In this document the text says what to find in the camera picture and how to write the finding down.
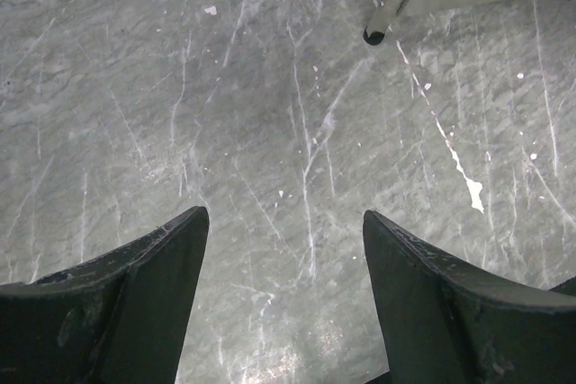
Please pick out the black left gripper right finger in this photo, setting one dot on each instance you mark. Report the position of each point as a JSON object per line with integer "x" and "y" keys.
{"x": 444, "y": 320}

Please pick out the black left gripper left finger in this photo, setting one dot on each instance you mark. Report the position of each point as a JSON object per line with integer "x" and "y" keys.
{"x": 118, "y": 318}

